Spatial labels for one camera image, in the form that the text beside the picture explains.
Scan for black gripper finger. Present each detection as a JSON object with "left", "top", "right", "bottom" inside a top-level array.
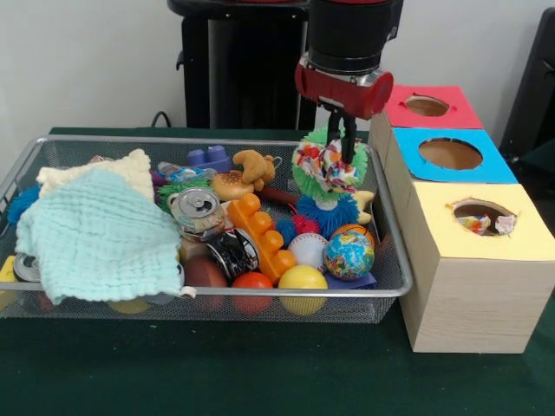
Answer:
[
  {"left": 341, "top": 115, "right": 360, "bottom": 166},
  {"left": 326, "top": 110, "right": 344, "bottom": 145}
]

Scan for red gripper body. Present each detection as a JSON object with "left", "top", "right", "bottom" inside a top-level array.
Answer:
[{"left": 294, "top": 62, "right": 395, "bottom": 121}]

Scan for small colourful spotted cloth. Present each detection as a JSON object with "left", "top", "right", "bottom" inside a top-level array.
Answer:
[{"left": 293, "top": 139, "right": 359, "bottom": 194}]

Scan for green spiky ball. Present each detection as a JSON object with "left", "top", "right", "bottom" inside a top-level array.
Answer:
[{"left": 291, "top": 125, "right": 369, "bottom": 203}]

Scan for cream waffle cloth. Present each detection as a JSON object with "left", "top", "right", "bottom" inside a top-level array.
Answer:
[{"left": 34, "top": 147, "right": 153, "bottom": 203}]

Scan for mint green waffle cloth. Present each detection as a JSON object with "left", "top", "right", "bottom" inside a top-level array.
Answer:
[{"left": 15, "top": 167, "right": 186, "bottom": 305}]

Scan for wooden box with three holes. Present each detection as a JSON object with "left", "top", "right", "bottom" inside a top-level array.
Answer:
[{"left": 367, "top": 81, "right": 555, "bottom": 354}]

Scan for blue spiky toy yellow horns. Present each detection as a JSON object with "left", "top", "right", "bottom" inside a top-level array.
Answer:
[{"left": 297, "top": 190, "right": 376, "bottom": 237}]

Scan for brown plush toy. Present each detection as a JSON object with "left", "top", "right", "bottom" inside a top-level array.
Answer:
[{"left": 232, "top": 149, "right": 278, "bottom": 192}]

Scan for globe print ball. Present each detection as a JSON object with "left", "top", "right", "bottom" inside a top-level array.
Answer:
[{"left": 324, "top": 231, "right": 375, "bottom": 282}]

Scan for white baseball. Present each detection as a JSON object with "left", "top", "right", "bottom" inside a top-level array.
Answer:
[{"left": 287, "top": 232, "right": 330, "bottom": 274}]

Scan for orange plastic brick block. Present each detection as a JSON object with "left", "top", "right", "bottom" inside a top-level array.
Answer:
[{"left": 227, "top": 192, "right": 297, "bottom": 285}]

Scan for yellow ball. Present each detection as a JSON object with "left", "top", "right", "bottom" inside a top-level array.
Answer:
[{"left": 277, "top": 264, "right": 330, "bottom": 316}]

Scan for green label drink can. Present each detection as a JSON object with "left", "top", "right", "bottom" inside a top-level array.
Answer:
[{"left": 166, "top": 186, "right": 227, "bottom": 240}]

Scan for crushed black drink can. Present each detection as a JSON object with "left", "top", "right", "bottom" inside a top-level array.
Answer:
[{"left": 206, "top": 228, "right": 260, "bottom": 278}]

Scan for black upright panel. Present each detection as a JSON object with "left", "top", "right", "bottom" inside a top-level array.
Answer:
[{"left": 498, "top": 6, "right": 555, "bottom": 166}]

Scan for dark green tablecloth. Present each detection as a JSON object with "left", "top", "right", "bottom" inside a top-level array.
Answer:
[{"left": 0, "top": 126, "right": 555, "bottom": 416}]

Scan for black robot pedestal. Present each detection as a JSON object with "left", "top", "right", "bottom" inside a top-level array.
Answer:
[{"left": 166, "top": 0, "right": 330, "bottom": 131}]

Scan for shallow wire mesh bin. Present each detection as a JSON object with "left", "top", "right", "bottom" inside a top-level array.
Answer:
[{"left": 0, "top": 134, "right": 413, "bottom": 324}]

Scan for black cable loop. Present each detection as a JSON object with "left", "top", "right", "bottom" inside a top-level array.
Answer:
[{"left": 149, "top": 110, "right": 175, "bottom": 129}]

